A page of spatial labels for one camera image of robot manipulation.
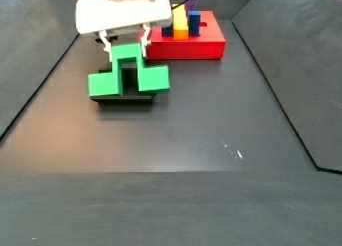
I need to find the black angle fixture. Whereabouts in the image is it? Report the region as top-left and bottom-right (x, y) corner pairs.
(90, 65), (157, 105)

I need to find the blue post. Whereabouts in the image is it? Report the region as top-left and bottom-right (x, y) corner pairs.
(189, 10), (201, 37)
(162, 27), (174, 37)

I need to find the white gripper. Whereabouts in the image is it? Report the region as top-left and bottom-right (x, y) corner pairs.
(75, 0), (173, 62)

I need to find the blue post right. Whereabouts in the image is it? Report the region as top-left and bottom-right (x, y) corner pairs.
(162, 27), (174, 37)

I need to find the yellow long bar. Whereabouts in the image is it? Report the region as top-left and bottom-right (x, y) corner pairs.
(173, 5), (189, 40)

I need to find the blue post left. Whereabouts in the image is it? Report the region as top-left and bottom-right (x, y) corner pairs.
(189, 10), (201, 37)

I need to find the purple post left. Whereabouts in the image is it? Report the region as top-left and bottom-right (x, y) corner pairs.
(185, 0), (197, 11)

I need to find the green bridge-shaped block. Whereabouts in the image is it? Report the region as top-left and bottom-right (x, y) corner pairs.
(89, 43), (170, 98)

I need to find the red base board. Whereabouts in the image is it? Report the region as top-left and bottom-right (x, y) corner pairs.
(147, 11), (226, 60)

